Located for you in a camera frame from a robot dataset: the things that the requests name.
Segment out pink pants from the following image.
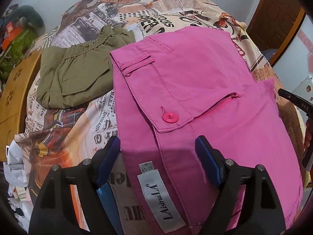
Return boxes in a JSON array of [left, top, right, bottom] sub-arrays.
[[110, 27, 303, 234]]

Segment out newspaper print bed blanket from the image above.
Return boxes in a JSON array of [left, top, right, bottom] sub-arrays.
[[15, 0, 304, 234]]

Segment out brown wooden door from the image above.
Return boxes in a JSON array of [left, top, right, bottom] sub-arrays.
[[247, 0, 306, 66]]

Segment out wooden lap desk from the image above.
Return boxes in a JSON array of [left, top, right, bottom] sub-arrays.
[[0, 50, 42, 161]]

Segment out olive green folded pants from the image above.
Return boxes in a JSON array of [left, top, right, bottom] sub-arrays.
[[36, 25, 135, 109]]

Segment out green patterned bag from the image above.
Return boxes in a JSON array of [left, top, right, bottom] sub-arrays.
[[1, 27, 38, 82]]

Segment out orange box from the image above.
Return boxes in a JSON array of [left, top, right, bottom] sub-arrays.
[[2, 22, 22, 51]]

